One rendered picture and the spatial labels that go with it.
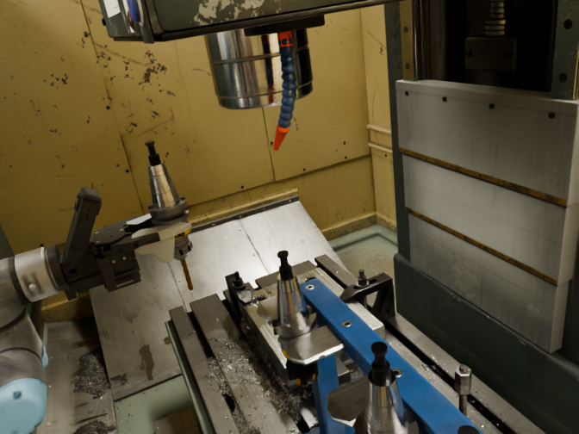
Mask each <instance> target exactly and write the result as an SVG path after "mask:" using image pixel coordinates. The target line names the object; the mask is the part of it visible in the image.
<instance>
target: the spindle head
mask: <svg viewBox="0 0 579 434"><path fill-rule="evenodd" d="M401 1H407V0H144V3H145V6H146V12H147V16H148V20H149V23H150V27H151V30H152V34H153V40H154V42H166V41H171V40H181V39H185V38H190V37H196V36H201V35H206V34H215V33H220V32H226V31H231V30H236V29H241V28H250V27H256V26H261V25H266V24H271V23H276V22H286V21H291V20H295V19H301V18H306V17H311V16H321V15H325V14H331V13H336V12H341V11H347V10H351V9H361V8H366V7H371V6H377V5H381V4H386V3H396V2H401ZM98 2H99V4H100V8H101V11H102V14H103V18H102V23H103V26H106V29H107V32H108V35H109V37H110V38H113V40H114V41H143V37H142V33H141V31H140V34H139V35H136V34H135V33H131V29H130V27H129V23H128V17H127V13H126V10H125V7H124V3H123V0H118V3H119V6H120V9H121V12H120V13H118V14H116V15H113V16H111V17H109V16H108V13H107V10H106V6H105V3H104V0H98Z"/></svg>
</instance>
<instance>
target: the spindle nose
mask: <svg viewBox="0 0 579 434"><path fill-rule="evenodd" d="M291 34H292V40H293V45H292V46H293V49H294V52H293V55H294V58H295V60H294V62H295V69H296V78H297V80H296V85H297V90H296V94H297V97H296V100H298V99H301V98H304V97H305V96H308V95H309V94H310V93H311V92H312V91H313V89H314V88H313V79H314V78H313V71H312V64H311V56H310V49H309V46H308V43H309V42H308V29H307V28H305V29H300V30H294V31H291ZM203 38H204V42H205V47H206V51H207V55H208V60H209V67H210V71H211V76H212V80H213V85H214V89H215V95H216V96H217V99H218V103H219V105H220V106H221V107H223V108H225V109H257V108H264V107H270V106H275V105H279V104H282V103H281V100H282V97H283V96H282V91H283V88H282V82H283V80H282V78H281V76H282V73H283V72H282V71H281V65H282V63H281V62H280V56H281V54H280V53H279V45H278V42H277V34H265V35H257V36H249V37H246V36H245V33H244V29H243V28H241V29H236V30H231V31H226V32H220V33H215V34H206V35H204V36H203Z"/></svg>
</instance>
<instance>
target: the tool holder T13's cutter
mask: <svg viewBox="0 0 579 434"><path fill-rule="evenodd" d="M285 365H286V369H287V374H288V378H289V380H290V381H293V380H296V385H297V386H298V385H307V384H308V380H309V379H311V378H312V377H313V380H314V381H315V380H316V378H317V377H318V374H319V370H318V363H317V362H315V363H311V364H309V365H308V366H305V365H302V364H300V363H293V362H291V361H290V360H289V359H287V361H286V364H285Z"/></svg>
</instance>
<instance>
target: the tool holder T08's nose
mask: <svg viewBox="0 0 579 434"><path fill-rule="evenodd" d="M192 247H193V246H192V243H191V241H190V240H189V237H188V236H186V237H185V238H183V239H179V240H176V241H175V251H174V258H175V259H177V260H183V259H185V258H187V257H188V256H189V254H190V251H191V250H192Z"/></svg>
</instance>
